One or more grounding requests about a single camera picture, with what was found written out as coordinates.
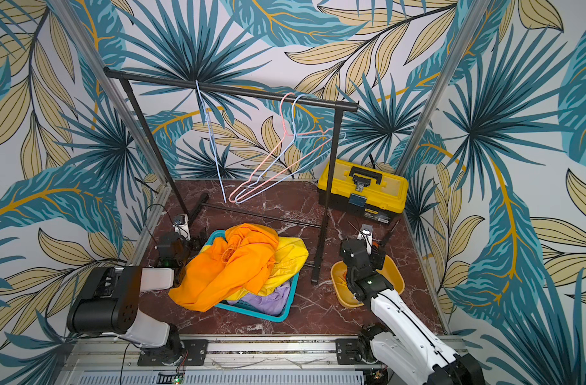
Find pink wire hanger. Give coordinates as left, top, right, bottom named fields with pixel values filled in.
left=228, top=92, right=331, bottom=204

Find yellow shorts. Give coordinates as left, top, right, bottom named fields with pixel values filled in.
left=212, top=232, right=308, bottom=303

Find white wire hanger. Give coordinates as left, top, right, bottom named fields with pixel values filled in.
left=248, top=96, right=333, bottom=200

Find orange shorts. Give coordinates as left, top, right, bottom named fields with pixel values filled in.
left=169, top=224, right=280, bottom=312

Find purple shorts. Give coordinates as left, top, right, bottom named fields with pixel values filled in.
left=240, top=282, right=291, bottom=316

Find blue wire hanger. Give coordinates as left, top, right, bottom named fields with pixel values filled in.
left=195, top=80, right=227, bottom=204

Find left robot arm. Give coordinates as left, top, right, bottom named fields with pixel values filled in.
left=67, top=232, right=191, bottom=367

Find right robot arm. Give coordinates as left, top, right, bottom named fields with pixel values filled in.
left=340, top=238, right=486, bottom=384

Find yellow black plastic toolbox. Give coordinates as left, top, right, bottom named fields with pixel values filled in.
left=317, top=160, right=409, bottom=225

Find yellow plastic tray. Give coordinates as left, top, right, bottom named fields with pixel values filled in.
left=330, top=254, right=405, bottom=310

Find black clothes rack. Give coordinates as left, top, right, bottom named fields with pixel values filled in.
left=103, top=67, right=359, bottom=286

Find teal plastic basket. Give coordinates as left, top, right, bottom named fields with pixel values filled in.
left=215, top=237, right=308, bottom=322

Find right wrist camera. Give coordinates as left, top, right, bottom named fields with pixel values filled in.
left=357, top=224, right=373, bottom=254

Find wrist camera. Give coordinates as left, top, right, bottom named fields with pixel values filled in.
left=173, top=214, right=191, bottom=241
left=357, top=224, right=373, bottom=254

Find black handled screwdriver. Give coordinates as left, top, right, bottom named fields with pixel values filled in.
left=378, top=220, right=400, bottom=250

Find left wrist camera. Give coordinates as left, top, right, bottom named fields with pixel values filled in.
left=173, top=214, right=191, bottom=241

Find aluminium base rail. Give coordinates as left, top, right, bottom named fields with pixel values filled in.
left=56, top=335, right=383, bottom=384

